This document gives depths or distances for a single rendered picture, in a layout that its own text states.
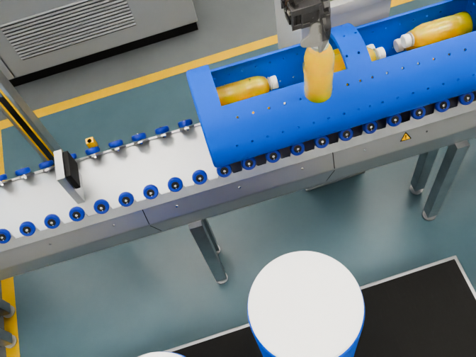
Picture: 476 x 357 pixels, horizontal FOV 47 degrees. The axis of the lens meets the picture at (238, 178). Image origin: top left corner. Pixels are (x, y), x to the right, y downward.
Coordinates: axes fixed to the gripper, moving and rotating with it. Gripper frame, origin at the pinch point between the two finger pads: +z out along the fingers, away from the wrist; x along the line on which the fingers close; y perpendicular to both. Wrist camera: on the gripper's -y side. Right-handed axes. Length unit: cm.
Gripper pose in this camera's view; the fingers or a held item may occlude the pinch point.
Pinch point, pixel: (319, 39)
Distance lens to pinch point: 123.5
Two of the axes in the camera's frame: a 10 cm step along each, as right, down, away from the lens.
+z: 1.2, 4.9, 8.6
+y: -9.5, 3.0, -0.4
